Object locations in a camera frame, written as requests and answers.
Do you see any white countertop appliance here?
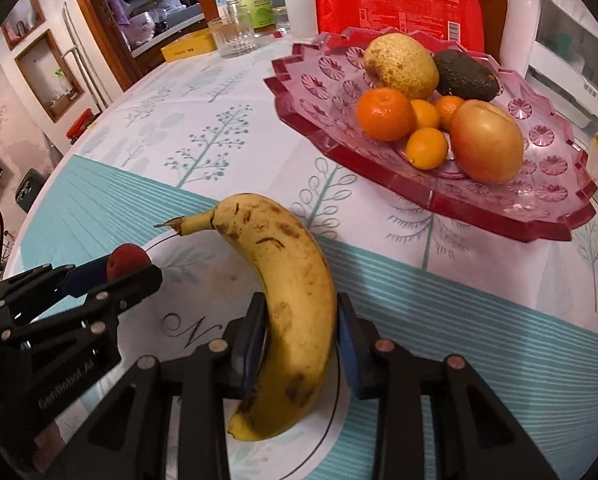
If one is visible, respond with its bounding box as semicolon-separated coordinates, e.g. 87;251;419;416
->
499;0;598;133

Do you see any yellow flat box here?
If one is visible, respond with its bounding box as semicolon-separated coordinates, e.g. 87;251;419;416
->
160;29;218;64

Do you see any red paper cup package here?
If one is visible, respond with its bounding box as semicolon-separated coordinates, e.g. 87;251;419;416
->
313;0;486;54

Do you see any small red jujube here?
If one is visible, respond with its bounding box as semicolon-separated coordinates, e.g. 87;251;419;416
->
106;243;152;282

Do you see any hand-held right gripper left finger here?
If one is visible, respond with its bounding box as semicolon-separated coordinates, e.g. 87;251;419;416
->
49;292;268;480

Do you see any clear drinking glass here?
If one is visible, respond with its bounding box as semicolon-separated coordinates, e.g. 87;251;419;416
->
208;14;258;59

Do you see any tree print tablecloth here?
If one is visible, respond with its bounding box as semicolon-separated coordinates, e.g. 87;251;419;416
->
2;25;598;480

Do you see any large orange tangerine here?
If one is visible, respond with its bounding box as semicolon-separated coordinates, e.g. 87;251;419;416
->
356;87;416;142

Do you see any small orange kumquat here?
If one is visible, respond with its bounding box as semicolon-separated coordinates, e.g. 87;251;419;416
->
410;99;442;131
405;127;450;170
435;95;466;131

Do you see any red plastic item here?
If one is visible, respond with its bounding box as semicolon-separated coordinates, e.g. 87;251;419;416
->
66;109;100;140

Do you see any spotted yellow banana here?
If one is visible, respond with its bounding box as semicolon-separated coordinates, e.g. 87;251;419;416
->
154;193;338;442

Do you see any white round plate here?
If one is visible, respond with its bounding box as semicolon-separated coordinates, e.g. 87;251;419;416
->
114;230;342;480

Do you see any dark avocado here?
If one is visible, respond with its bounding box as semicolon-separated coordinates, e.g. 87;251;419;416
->
433;50;500;103

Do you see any red yellow apple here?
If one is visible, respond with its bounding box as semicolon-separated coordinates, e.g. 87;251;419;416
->
450;100;524;185

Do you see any glass bottle green label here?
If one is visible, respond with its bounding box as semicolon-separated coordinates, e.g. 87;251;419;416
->
238;0;276;37

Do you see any yellow pear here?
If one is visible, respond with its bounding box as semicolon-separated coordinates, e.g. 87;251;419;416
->
364;32;440;101

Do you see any white squeeze bottle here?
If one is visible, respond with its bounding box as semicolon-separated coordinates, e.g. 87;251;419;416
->
284;0;320;39

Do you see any pink glass bowl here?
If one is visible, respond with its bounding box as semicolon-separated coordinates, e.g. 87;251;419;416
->
263;26;598;243

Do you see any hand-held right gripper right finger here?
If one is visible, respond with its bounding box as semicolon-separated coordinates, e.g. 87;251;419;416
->
335;292;560;480

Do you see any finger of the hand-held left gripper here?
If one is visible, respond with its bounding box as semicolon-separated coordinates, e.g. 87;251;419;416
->
0;255;112;322
2;263;163;347

